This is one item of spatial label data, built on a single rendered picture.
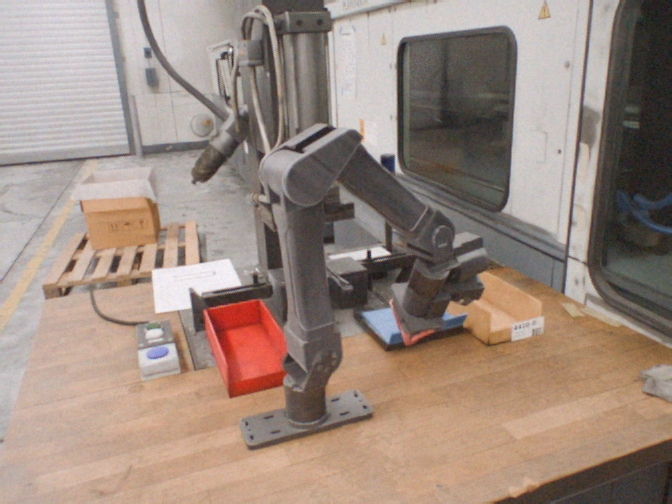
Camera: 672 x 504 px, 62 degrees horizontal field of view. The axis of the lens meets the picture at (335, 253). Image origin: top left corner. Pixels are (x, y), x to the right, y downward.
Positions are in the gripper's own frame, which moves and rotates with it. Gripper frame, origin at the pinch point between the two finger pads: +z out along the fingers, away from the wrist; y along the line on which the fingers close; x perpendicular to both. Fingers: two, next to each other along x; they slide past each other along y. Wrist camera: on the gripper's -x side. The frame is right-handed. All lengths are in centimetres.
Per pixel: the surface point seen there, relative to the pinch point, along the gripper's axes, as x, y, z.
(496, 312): -24.3, 5.1, 6.5
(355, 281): 1.9, 21.0, 9.4
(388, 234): -14.4, 40.0, 16.7
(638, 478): -51, -28, 29
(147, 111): 52, 810, 490
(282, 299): 18.6, 19.5, 9.9
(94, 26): 115, 872, 370
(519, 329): -22.1, -3.6, -0.4
